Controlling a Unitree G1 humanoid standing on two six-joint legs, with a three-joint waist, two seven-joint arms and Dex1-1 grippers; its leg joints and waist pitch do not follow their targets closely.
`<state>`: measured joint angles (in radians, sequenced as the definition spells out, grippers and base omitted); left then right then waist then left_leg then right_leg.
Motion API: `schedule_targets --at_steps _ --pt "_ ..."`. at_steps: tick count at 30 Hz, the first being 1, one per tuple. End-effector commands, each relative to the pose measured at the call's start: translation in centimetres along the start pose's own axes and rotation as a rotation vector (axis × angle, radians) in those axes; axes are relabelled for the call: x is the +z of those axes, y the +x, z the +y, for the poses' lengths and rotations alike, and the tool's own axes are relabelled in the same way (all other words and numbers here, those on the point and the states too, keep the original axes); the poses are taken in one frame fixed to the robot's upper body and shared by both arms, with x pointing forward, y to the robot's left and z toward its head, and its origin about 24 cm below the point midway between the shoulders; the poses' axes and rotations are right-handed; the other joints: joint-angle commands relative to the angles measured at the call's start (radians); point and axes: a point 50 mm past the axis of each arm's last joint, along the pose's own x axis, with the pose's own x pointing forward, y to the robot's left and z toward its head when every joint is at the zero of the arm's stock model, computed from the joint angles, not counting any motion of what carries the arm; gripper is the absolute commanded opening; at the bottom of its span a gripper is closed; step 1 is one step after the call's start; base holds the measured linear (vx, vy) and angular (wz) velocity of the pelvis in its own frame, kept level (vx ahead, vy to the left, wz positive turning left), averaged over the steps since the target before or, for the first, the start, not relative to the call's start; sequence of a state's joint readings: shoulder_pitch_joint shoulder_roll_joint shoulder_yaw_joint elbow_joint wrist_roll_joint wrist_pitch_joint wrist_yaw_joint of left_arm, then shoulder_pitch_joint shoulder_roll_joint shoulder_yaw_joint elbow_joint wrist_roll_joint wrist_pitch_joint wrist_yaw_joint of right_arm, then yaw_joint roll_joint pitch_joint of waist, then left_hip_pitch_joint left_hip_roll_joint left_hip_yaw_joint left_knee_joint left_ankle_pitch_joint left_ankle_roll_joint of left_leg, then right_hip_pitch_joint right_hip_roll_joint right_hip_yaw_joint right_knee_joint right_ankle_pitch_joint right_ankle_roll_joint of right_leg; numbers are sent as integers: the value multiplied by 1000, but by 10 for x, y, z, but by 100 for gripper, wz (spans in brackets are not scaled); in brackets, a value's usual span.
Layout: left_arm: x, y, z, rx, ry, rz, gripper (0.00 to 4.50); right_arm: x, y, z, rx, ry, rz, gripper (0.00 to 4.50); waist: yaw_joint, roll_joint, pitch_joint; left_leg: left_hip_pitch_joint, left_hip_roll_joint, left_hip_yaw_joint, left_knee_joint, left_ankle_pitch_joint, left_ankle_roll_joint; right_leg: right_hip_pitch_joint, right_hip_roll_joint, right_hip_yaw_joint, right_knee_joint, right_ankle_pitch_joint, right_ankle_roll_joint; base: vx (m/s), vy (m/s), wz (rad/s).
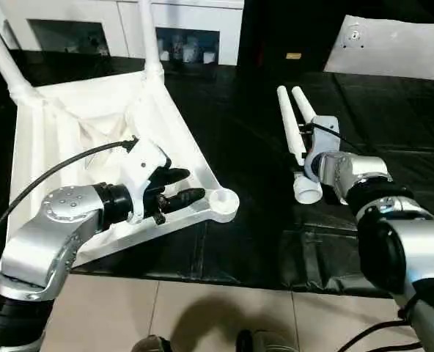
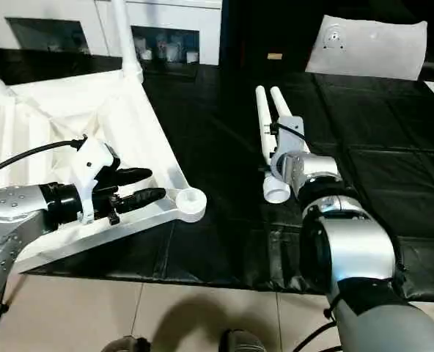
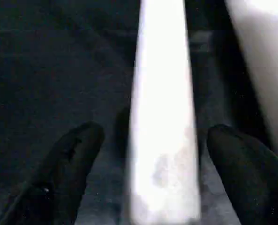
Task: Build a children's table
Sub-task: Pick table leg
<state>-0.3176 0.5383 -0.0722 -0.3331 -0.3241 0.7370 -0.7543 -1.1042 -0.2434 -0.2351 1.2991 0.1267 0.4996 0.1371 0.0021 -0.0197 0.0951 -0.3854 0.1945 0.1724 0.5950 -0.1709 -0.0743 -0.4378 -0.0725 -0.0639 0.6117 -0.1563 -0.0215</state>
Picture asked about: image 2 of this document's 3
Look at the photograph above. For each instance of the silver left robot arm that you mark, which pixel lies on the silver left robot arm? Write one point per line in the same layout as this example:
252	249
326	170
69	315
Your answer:
15	205

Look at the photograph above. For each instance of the white plastic table top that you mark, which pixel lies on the white plastic table top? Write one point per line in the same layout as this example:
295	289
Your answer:
55	110

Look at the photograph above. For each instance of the white board with round fitting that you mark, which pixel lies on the white board with round fitting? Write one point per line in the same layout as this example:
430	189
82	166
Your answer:
367	47

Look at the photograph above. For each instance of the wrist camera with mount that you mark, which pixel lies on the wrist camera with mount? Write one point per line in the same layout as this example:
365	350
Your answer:
290	135
92	161

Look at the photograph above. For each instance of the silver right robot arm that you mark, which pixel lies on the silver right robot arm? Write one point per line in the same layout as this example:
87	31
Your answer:
349	242

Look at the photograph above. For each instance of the small tan label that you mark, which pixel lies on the small tan label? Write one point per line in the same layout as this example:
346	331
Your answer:
275	56

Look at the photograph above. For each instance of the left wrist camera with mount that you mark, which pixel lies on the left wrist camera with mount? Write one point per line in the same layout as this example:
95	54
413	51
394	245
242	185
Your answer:
92	161

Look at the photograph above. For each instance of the black work mat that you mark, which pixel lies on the black work mat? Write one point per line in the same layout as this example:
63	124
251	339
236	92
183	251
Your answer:
367	146

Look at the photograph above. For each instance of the dark cabinet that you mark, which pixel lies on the dark cabinet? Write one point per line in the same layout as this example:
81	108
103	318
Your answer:
275	25

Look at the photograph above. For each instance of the white glass-door cabinet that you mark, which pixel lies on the white glass-door cabinet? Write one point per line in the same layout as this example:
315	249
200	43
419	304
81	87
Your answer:
55	14

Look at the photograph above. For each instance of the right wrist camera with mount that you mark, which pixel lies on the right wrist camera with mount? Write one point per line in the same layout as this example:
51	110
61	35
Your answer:
290	135

